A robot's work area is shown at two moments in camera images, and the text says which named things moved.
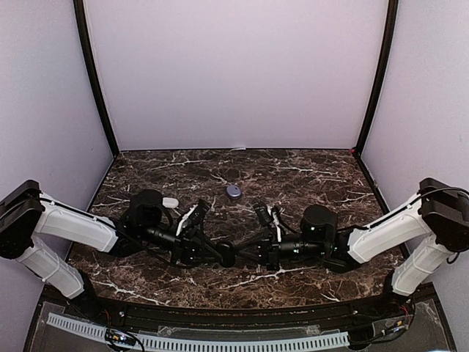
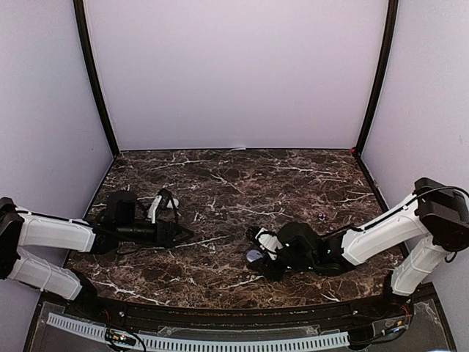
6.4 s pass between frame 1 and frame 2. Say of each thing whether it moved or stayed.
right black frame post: stayed
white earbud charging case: stayed
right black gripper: moved
